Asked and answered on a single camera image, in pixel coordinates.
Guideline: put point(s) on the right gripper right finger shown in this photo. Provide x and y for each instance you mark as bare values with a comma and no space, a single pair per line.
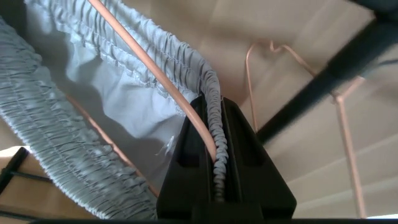
258,186

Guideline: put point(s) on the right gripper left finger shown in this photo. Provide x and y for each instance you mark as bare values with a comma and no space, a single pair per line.
186,186

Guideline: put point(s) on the pale grey shorts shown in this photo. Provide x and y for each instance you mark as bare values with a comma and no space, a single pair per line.
124,102

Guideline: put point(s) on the pink clothes hanger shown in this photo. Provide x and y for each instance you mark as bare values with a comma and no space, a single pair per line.
349,149
162,81

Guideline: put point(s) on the black clothes rack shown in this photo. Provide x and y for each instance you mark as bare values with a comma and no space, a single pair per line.
311,99

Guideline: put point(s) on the beige curtain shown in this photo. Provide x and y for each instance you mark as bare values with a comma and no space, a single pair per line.
280,25

